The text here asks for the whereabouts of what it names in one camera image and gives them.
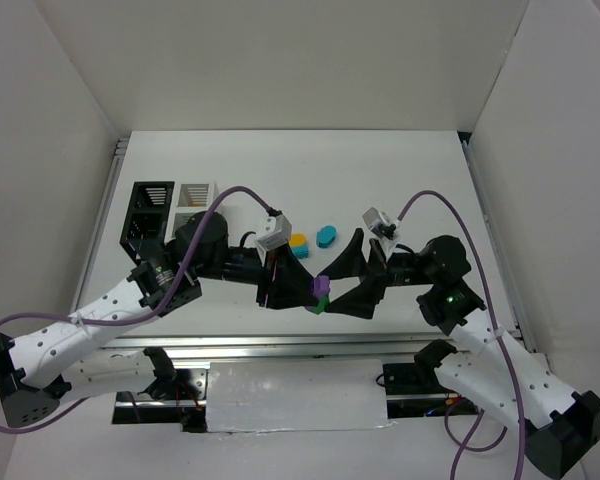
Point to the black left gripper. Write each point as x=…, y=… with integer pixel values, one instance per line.
x=265, y=280

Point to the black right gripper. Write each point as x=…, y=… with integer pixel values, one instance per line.
x=378, y=272

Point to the purple rounded lego brick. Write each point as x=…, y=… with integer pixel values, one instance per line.
x=321, y=287

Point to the green rounded lego brick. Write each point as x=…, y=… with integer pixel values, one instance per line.
x=321, y=305

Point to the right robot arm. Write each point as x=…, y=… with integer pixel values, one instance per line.
x=477, y=359

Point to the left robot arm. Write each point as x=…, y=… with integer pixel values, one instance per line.
x=62, y=364

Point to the teal rectangular lego brick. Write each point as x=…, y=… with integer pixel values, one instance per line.
x=301, y=251

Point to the yellow oval lego brick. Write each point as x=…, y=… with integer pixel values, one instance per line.
x=297, y=240

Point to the teal oval lego brick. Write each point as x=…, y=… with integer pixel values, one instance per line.
x=326, y=236

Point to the white slotted container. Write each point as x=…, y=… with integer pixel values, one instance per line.
x=188, y=200

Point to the black slotted container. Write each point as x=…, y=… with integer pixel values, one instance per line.
x=146, y=219

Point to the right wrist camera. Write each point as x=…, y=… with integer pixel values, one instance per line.
x=384, y=229

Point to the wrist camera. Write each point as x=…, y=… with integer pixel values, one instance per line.
x=384, y=229
x=273, y=232

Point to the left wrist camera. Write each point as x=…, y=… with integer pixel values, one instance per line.
x=273, y=232

